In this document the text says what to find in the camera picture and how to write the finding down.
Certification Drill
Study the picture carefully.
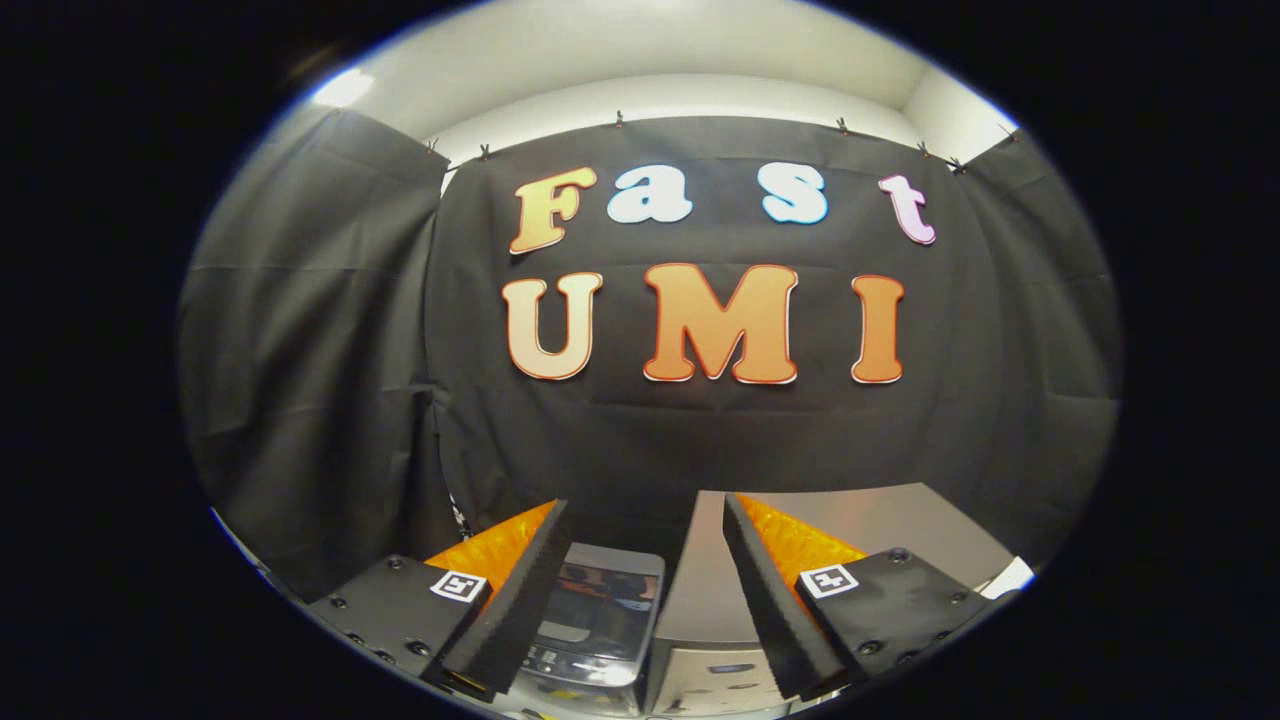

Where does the ceiling light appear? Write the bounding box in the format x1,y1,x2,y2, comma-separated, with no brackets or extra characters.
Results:
308,67,377,110

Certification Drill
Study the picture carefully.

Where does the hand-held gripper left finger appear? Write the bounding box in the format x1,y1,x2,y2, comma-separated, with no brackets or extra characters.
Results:
300,498,576,703

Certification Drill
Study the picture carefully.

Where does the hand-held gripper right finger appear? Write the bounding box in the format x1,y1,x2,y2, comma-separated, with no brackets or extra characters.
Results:
720,492,1003,703

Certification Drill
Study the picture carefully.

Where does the white paper sheet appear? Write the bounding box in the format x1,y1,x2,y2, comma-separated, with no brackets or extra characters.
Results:
983,556,1037,600

